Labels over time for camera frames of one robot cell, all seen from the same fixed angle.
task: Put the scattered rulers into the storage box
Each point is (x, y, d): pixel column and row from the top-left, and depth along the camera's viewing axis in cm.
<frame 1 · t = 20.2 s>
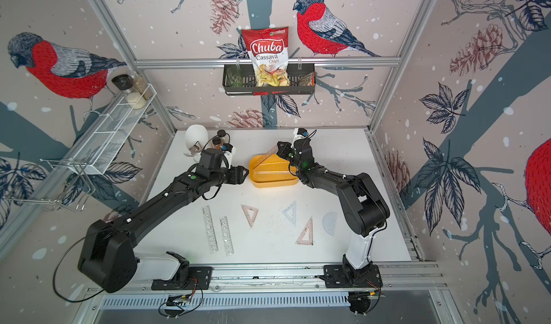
left hand: (245, 166, 84), fingers open
right hand: (275, 142, 92), fingers closed
yellow plastic storage box: (272, 172, 103), point 2 cm above the table
long pink stencil ruler: (265, 157, 97), point 11 cm above the table
long clear stencil ruler: (210, 230, 87), on the table
short clear stencil ruler: (227, 237, 85), on the table
pink triangle set square: (250, 220, 89), on the table
clear blue triangle set square: (290, 213, 92), on the table
pink right-angle set square: (309, 227, 87), on the table
clear blue protractor: (328, 222, 88), on the table
white egg-shaped container: (196, 133, 103), point 14 cm above the table
dark spice bottle: (222, 134, 109), point 10 cm above the table

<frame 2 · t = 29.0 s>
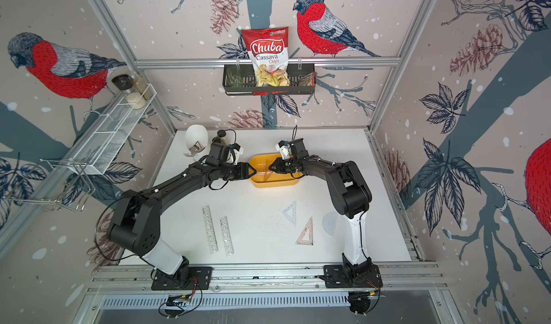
left hand: (254, 167, 88), fingers open
right hand: (268, 167, 97), fingers closed
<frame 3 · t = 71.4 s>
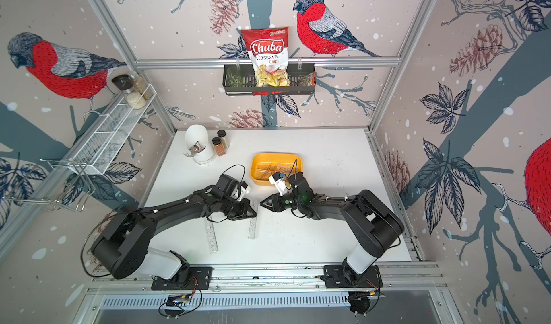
left hand: (258, 211, 83), fingers closed
right hand: (263, 202, 84), fingers open
brown spice bottle: (219, 147, 106), point 7 cm above the table
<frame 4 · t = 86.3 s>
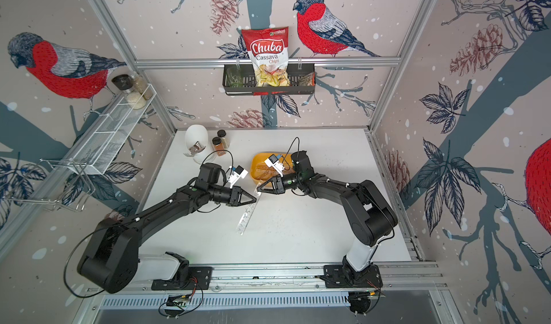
left hand: (256, 198, 77), fingers closed
right hand: (260, 189, 80), fingers open
